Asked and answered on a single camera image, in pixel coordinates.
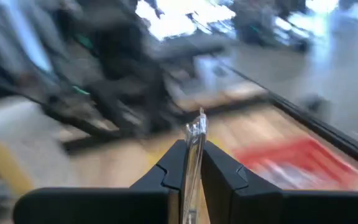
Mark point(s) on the red plastic basket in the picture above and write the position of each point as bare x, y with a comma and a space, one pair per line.
291, 155

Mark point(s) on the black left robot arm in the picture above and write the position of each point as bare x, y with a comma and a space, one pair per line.
120, 62

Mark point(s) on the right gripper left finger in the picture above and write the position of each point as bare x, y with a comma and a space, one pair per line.
169, 174

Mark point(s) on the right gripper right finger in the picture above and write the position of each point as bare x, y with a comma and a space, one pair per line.
222, 177

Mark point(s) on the silver nail clipper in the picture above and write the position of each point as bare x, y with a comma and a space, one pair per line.
194, 155

